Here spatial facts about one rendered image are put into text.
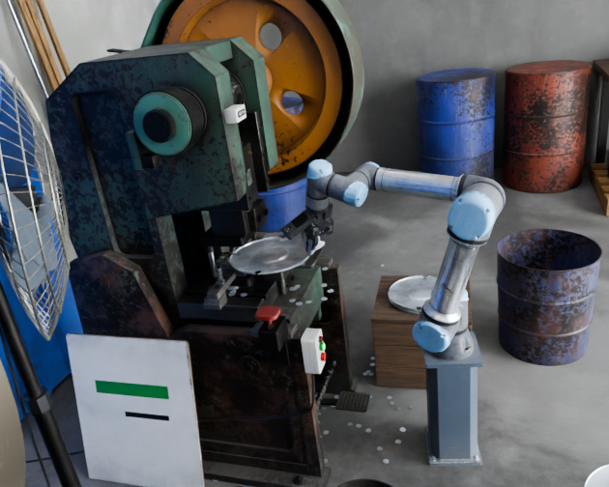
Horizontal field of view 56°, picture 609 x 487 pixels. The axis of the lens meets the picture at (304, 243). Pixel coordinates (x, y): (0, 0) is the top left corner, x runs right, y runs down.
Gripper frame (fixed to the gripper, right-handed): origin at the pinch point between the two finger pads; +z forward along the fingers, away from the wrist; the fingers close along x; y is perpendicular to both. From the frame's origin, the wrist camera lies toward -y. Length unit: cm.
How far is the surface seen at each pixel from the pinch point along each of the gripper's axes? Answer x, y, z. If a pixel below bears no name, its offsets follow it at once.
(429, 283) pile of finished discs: -1, 66, 45
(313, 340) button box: -28.3, -14.6, 8.3
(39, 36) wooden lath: 159, -48, -26
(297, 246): 8.5, 1.0, 4.3
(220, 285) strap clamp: 5.1, -30.6, 5.9
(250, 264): 7.9, -17.9, 4.1
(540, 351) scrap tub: -45, 94, 60
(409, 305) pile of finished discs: -9, 47, 42
